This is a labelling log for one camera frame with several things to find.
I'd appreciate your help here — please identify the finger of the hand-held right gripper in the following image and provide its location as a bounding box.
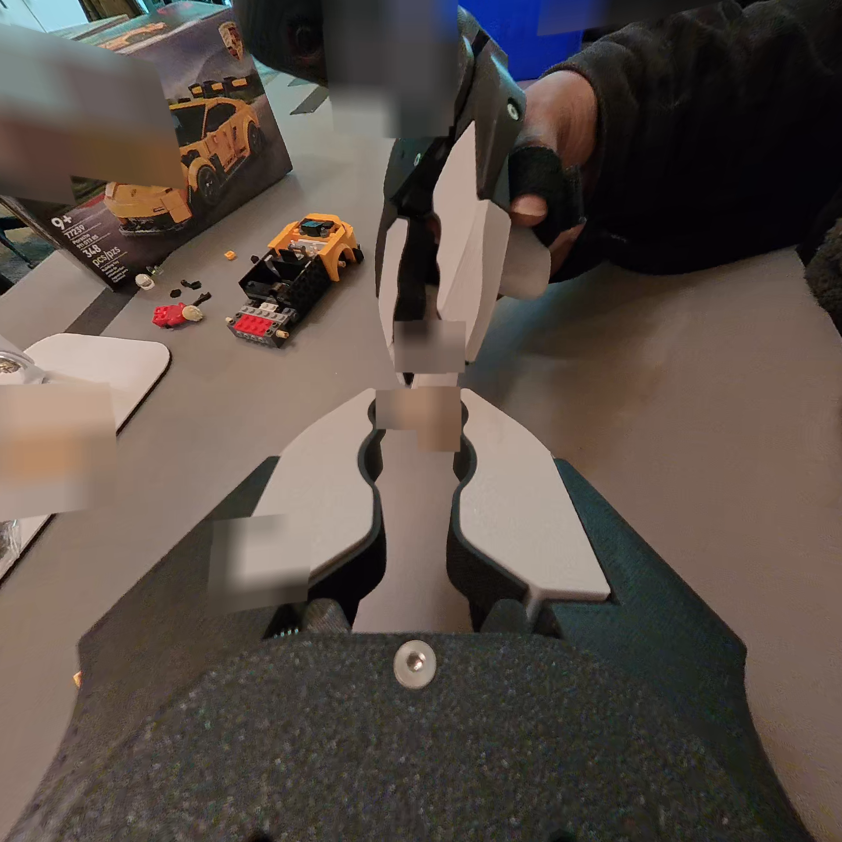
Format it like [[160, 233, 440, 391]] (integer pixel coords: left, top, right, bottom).
[[434, 121, 514, 364], [376, 217, 442, 344]]

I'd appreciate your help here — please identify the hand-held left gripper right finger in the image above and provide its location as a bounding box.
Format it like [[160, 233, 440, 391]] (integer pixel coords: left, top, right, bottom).
[[446, 388, 614, 632]]

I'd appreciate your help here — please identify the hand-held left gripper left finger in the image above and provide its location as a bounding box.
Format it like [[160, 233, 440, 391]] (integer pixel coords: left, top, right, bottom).
[[252, 388, 389, 631]]

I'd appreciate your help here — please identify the red black lego chassis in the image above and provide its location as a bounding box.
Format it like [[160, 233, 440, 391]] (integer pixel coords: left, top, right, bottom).
[[227, 212, 364, 350]]

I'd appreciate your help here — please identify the red lego piece cluster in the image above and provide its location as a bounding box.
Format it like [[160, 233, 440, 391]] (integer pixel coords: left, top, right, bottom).
[[153, 291, 213, 330]]

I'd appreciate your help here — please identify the lego set box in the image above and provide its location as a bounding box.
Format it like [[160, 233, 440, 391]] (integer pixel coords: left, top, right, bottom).
[[0, 7, 293, 293]]

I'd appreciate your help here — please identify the person's right hand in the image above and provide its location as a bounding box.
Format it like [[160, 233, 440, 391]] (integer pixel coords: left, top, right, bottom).
[[510, 69, 603, 280]]

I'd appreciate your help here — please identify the blue plastic bin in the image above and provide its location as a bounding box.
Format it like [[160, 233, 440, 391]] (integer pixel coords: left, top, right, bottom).
[[460, 0, 583, 83]]

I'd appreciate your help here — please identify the wooden book stand white base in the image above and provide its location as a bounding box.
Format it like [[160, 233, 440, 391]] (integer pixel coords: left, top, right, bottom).
[[0, 332, 172, 580]]

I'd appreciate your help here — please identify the clear bag of black parts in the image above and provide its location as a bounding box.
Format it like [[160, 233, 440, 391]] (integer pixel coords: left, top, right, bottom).
[[0, 516, 24, 576]]

